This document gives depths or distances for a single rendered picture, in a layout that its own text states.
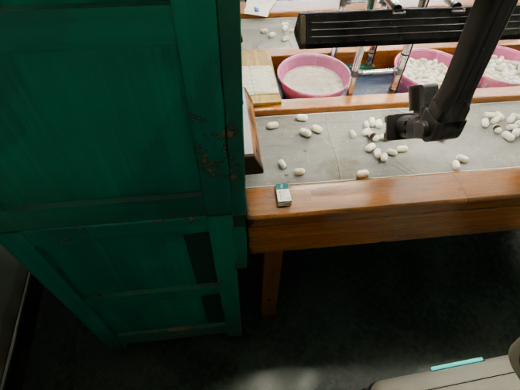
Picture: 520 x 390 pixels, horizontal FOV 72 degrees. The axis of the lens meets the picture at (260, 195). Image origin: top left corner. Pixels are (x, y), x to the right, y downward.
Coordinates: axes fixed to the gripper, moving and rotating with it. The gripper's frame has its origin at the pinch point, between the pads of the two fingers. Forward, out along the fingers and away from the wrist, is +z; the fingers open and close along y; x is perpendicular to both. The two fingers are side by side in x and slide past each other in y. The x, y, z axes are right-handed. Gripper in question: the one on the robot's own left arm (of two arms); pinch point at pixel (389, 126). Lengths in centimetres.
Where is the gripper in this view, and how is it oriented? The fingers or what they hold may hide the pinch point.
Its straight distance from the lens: 111.7
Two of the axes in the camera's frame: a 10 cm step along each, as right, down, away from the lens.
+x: 0.7, 9.8, 2.0
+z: -1.1, -2.0, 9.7
